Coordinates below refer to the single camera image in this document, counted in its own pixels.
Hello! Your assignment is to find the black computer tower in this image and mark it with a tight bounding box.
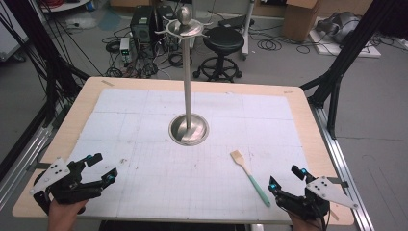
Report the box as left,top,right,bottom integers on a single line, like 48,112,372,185
129,5,176,50

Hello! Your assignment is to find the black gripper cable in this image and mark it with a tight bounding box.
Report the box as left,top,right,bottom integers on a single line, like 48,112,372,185
320,206,332,231

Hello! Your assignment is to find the grey bag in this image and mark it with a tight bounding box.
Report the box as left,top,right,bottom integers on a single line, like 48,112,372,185
315,11,362,44

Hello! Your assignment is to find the white stand pole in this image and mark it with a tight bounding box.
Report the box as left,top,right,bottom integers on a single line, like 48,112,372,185
241,0,257,61

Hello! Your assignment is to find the aluminium rail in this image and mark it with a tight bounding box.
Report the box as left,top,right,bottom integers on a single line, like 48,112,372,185
0,124,54,211
310,105,375,231

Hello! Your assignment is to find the person's right hand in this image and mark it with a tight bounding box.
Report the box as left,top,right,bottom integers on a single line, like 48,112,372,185
288,212,325,231

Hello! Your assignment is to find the black round stool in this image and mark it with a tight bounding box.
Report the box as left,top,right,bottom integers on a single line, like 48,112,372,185
192,26,245,83

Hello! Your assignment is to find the coiled black cable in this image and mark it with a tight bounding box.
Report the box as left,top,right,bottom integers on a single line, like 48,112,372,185
256,38,283,52

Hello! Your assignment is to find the brown cardboard box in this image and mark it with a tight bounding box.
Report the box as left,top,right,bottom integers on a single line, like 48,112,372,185
281,0,322,43

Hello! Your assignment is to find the wooden spatula with green handle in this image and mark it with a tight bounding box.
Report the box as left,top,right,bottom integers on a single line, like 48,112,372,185
229,149,272,208

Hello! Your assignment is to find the black flat device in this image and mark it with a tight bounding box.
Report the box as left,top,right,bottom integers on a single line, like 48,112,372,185
217,14,255,30

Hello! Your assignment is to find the person's left hand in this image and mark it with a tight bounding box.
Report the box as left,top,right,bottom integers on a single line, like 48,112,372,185
47,197,89,231

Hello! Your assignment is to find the black metal frame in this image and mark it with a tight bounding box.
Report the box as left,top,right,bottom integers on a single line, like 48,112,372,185
3,0,91,128
299,0,408,140

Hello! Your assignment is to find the white flat board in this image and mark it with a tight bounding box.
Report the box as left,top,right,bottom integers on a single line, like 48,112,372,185
308,30,383,59

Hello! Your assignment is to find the white grid mat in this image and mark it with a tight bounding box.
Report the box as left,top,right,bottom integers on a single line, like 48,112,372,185
65,88,311,223

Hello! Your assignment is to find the small bench power supply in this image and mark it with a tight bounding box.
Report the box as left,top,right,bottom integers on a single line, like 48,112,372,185
118,37,133,64

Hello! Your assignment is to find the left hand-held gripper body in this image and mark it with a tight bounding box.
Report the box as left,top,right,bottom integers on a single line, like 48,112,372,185
29,156,104,215

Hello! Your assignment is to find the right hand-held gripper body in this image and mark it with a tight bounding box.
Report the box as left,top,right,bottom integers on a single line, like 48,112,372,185
274,175,360,222

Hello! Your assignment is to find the steel utensil rack stand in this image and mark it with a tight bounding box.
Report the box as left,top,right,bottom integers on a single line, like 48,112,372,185
154,5,214,147

